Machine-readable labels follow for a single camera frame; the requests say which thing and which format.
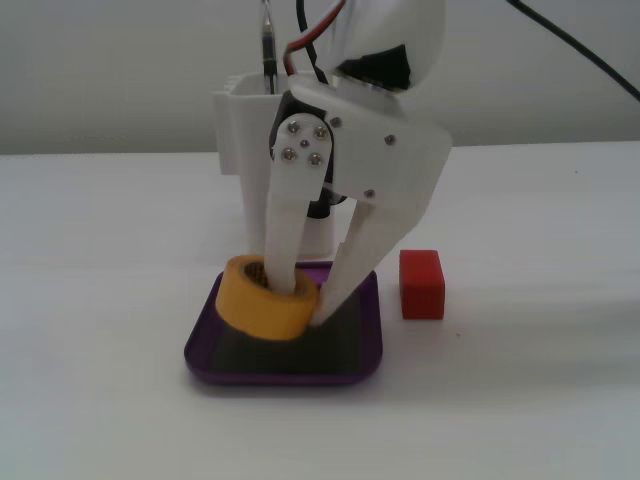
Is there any black cable with clip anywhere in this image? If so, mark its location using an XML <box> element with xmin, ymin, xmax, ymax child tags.
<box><xmin>504</xmin><ymin>0</ymin><xmax>640</xmax><ymax>100</ymax></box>

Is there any white plastic box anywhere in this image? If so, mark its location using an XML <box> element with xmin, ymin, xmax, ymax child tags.
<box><xmin>212</xmin><ymin>71</ymin><xmax>335</xmax><ymax>259</ymax></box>

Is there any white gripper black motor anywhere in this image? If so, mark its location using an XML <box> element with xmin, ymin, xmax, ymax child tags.
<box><xmin>263</xmin><ymin>73</ymin><xmax>454</xmax><ymax>329</ymax></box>

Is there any red rectangular block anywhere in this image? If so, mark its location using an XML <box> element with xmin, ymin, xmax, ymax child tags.
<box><xmin>398</xmin><ymin>248</ymin><xmax>446</xmax><ymax>321</ymax></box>

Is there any black clear ballpoint pen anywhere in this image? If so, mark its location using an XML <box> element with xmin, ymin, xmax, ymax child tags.
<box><xmin>260</xmin><ymin>0</ymin><xmax>278</xmax><ymax>96</ymax></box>

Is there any yellow tape roll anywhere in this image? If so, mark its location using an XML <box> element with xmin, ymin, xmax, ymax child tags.
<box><xmin>214</xmin><ymin>254</ymin><xmax>320</xmax><ymax>342</ymax></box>

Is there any purple metal tray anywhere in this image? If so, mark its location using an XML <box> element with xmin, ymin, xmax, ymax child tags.
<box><xmin>183</xmin><ymin>260</ymin><xmax>385</xmax><ymax>389</ymax></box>

